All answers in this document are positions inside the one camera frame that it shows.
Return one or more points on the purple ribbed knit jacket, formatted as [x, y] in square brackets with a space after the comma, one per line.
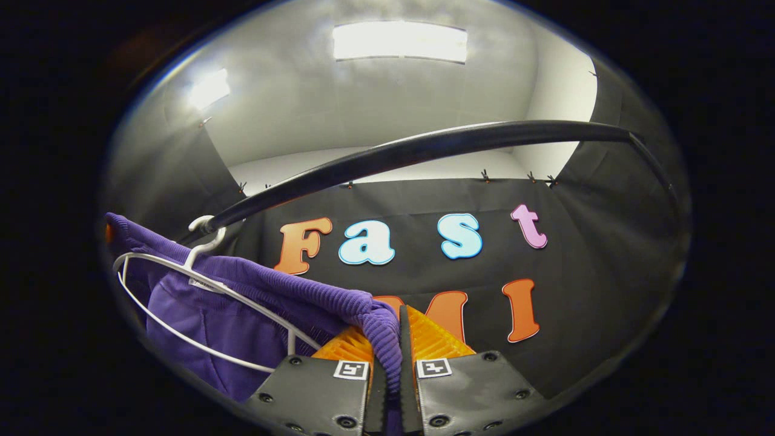
[212, 327]

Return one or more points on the white plastic clothes hanger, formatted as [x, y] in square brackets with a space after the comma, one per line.
[290, 342]

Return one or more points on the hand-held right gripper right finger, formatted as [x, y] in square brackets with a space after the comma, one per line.
[405, 351]

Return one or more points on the black clothes rail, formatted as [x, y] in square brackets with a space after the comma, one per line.
[424, 145]

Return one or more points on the small ceiling light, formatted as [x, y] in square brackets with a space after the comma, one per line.
[209, 89]

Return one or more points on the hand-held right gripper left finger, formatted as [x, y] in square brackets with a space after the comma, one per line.
[315, 393]

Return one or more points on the large rectangular ceiling light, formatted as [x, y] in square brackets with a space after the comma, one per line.
[399, 42]

